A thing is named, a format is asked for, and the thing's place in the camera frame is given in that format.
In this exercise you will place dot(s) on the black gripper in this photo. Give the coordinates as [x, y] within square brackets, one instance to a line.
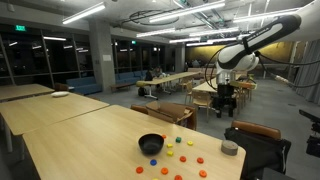
[225, 95]

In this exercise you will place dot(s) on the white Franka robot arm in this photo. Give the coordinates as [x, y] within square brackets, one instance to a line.
[240, 55]

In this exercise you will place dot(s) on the round yellow block with hole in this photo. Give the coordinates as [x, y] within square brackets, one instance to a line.
[190, 143]

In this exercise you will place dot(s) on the black bowl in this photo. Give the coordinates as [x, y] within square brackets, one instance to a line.
[146, 150]

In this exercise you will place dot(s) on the round blue block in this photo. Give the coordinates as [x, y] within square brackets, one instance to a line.
[153, 162]

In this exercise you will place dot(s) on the wooden chair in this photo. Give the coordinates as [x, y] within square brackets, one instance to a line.
[201, 99]

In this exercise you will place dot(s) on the long wooden table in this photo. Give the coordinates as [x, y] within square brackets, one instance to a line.
[163, 80]
[205, 87]

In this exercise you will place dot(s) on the wooden block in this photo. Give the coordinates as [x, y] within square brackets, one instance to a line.
[246, 85]

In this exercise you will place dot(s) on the green cube block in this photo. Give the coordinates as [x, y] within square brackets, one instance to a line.
[178, 139]

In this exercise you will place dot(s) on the open cardboard box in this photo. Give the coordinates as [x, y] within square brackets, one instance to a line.
[170, 111]

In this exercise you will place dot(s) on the seated person light clothes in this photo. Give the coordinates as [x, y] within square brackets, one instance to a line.
[157, 71]

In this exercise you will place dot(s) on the ceiling light strip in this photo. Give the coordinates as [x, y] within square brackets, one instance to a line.
[266, 15]
[185, 40]
[186, 11]
[155, 32]
[83, 12]

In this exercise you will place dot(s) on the seated person dark clothes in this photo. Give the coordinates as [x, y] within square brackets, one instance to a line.
[149, 76]

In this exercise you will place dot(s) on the black backpack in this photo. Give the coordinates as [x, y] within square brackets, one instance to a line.
[141, 91]

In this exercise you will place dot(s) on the blue sofa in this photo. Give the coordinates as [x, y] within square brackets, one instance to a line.
[128, 77]
[83, 86]

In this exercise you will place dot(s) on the wooden bench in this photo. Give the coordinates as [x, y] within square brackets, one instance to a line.
[120, 85]

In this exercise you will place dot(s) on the green exit sign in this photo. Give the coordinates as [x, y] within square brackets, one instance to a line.
[133, 42]
[20, 28]

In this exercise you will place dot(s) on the white paper notice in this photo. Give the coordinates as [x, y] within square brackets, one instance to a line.
[107, 57]

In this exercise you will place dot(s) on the concrete pillar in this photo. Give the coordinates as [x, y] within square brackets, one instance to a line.
[101, 43]

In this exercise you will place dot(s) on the white plate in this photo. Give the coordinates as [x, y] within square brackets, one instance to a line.
[60, 94]

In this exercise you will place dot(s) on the light wooden table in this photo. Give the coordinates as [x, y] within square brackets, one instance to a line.
[23, 90]
[43, 111]

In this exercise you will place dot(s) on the grey duct tape roll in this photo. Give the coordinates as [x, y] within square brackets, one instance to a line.
[229, 149]

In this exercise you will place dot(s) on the black camera on tripod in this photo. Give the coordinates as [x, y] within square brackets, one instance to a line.
[313, 145]

